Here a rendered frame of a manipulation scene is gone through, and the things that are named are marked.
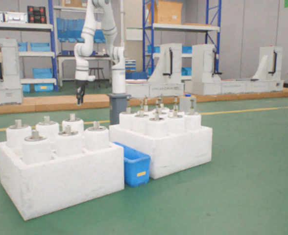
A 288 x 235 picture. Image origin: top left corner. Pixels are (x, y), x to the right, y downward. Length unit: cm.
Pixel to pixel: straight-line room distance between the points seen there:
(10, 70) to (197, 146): 251
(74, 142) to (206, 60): 328
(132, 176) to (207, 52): 317
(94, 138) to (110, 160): 11
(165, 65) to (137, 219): 312
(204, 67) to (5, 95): 260
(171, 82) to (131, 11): 447
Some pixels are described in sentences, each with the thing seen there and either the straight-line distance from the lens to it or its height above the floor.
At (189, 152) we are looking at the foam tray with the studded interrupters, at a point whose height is 8.
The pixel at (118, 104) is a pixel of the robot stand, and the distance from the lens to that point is 195.
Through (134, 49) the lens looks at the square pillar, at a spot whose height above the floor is 95.
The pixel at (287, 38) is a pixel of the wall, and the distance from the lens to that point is 740.
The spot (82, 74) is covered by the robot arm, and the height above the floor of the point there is 45.
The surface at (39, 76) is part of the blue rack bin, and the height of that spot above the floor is 31.
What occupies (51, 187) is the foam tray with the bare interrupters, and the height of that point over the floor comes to 9.
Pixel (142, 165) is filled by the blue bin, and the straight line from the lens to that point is 118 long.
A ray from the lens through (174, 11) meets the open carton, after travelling 695.
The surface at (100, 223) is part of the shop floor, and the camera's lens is 96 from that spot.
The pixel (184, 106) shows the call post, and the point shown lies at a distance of 168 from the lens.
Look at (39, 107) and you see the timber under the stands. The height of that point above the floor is 4.
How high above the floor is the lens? 50
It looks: 10 degrees down
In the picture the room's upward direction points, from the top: straight up
